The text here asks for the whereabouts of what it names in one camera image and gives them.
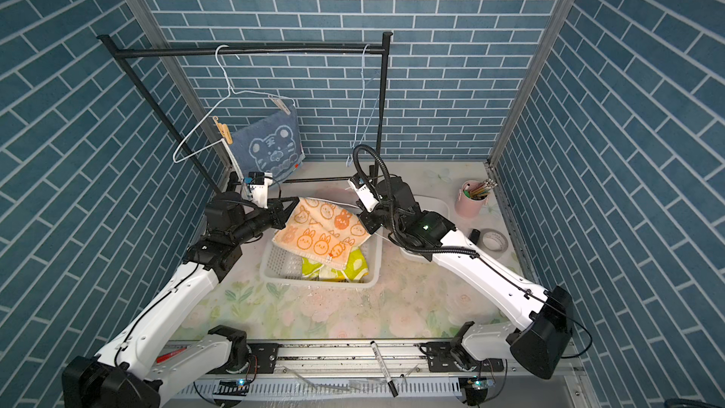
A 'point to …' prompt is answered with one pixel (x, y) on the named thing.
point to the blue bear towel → (272, 145)
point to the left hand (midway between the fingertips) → (306, 201)
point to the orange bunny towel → (323, 230)
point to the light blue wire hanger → (364, 127)
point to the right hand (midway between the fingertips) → (364, 201)
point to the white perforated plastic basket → (281, 268)
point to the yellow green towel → (357, 271)
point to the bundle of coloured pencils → (480, 191)
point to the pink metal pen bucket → (466, 207)
